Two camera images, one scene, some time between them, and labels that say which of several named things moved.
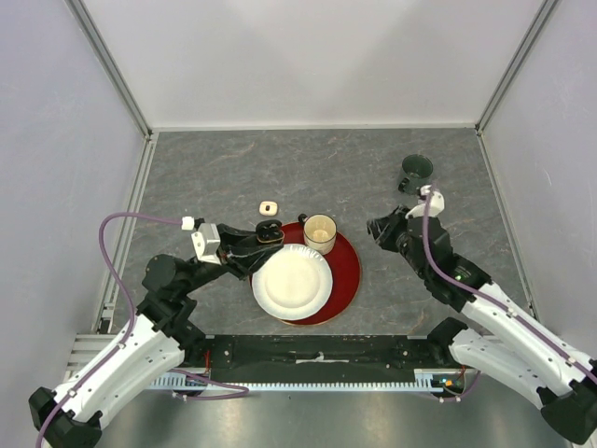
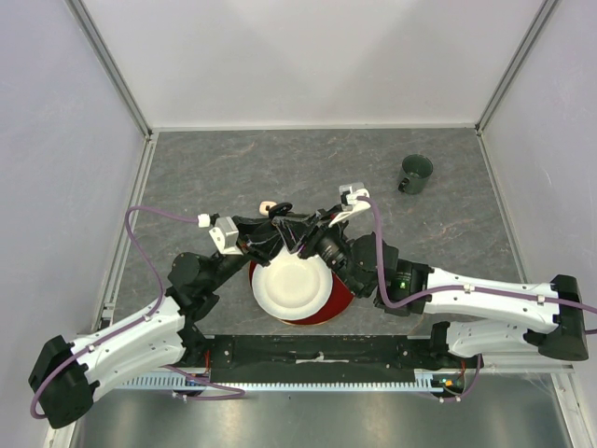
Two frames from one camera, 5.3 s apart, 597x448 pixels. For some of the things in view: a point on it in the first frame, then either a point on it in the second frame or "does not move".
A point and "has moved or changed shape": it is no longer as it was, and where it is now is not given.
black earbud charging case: x=270 y=231 has moved or changed shape
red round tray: x=346 y=278 does not move
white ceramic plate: x=294 y=283 does not move
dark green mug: x=417 y=169 does not move
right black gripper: x=396 y=219 → x=318 y=224
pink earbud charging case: x=268 y=208 does not move
